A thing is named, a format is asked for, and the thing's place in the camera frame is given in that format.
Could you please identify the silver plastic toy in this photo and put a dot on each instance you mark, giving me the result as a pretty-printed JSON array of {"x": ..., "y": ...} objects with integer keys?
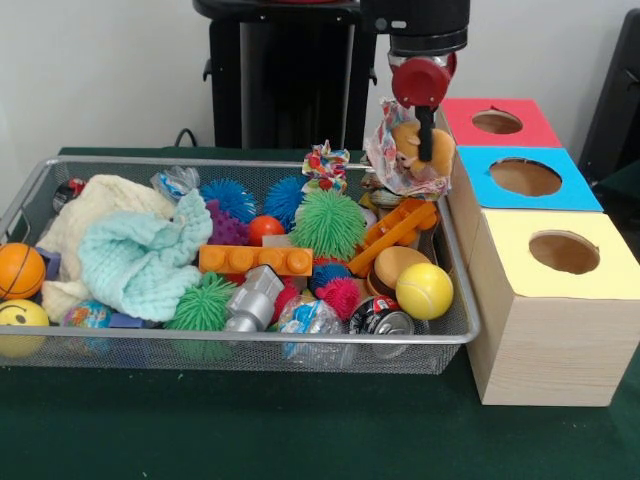
[{"x": 252, "y": 300}]

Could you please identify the clear mesh bin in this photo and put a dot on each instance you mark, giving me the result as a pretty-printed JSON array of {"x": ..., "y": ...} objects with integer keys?
[{"x": 150, "y": 357}]

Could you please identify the dark green tablecloth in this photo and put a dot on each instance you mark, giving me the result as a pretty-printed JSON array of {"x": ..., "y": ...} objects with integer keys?
[
  {"x": 250, "y": 430},
  {"x": 625, "y": 185}
]

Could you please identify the colourful spotted cloth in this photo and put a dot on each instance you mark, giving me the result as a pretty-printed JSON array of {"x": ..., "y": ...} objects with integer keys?
[{"x": 382, "y": 155}]

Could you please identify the orange studded building brick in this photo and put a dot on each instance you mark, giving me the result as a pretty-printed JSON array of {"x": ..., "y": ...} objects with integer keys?
[{"x": 255, "y": 260}]

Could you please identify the brown plush monkey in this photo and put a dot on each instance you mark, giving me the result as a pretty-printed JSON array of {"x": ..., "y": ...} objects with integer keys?
[{"x": 442, "y": 150}]

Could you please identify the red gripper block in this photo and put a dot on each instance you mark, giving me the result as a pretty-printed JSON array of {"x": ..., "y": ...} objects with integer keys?
[{"x": 422, "y": 82}]

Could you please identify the yellow tennis ball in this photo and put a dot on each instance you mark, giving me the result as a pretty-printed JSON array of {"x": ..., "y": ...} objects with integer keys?
[{"x": 425, "y": 291}]

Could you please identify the mint green waffle cloth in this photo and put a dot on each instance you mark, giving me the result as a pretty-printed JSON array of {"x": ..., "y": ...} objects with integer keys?
[{"x": 145, "y": 260}]

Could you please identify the cream waffle cloth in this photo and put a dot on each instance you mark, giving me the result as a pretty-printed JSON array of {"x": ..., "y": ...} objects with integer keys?
[{"x": 60, "y": 220}]

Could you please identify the toy hamburger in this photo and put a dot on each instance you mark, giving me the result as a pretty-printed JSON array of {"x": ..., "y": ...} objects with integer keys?
[{"x": 395, "y": 267}]

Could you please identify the orange plastic toy block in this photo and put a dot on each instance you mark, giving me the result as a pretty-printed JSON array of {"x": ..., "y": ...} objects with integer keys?
[{"x": 395, "y": 227}]

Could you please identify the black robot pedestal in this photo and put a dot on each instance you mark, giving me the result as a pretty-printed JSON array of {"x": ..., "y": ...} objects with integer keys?
[{"x": 280, "y": 75}]

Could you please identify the black upright panel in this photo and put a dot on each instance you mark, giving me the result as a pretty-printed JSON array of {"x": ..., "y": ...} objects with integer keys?
[{"x": 617, "y": 90}]

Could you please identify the orange basketball toy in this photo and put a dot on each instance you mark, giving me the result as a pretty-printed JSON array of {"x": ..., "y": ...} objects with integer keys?
[{"x": 21, "y": 270}]

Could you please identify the yellow smiley ball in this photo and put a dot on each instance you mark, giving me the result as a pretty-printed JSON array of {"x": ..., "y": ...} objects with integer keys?
[{"x": 22, "y": 315}]

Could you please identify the green spiky rubber ball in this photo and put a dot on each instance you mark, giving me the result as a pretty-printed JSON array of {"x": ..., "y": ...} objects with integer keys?
[{"x": 327, "y": 222}]

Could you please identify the wooden box with three holes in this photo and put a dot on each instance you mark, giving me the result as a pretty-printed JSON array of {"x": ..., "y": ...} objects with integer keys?
[{"x": 550, "y": 350}]

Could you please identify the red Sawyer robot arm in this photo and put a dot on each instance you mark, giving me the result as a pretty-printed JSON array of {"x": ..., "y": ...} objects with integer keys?
[{"x": 420, "y": 20}]

